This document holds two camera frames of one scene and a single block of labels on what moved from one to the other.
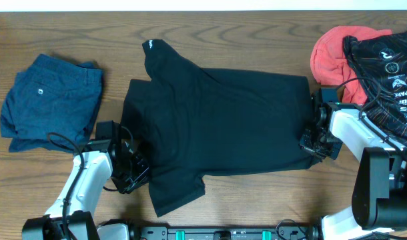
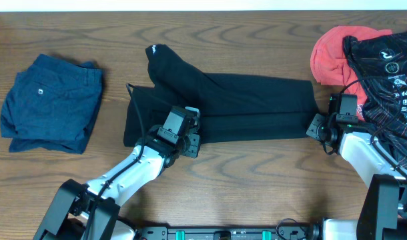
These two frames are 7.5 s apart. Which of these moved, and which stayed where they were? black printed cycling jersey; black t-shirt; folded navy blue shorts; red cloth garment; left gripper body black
Moved: black t-shirt; left gripper body black
Stayed: red cloth garment; black printed cycling jersey; folded navy blue shorts
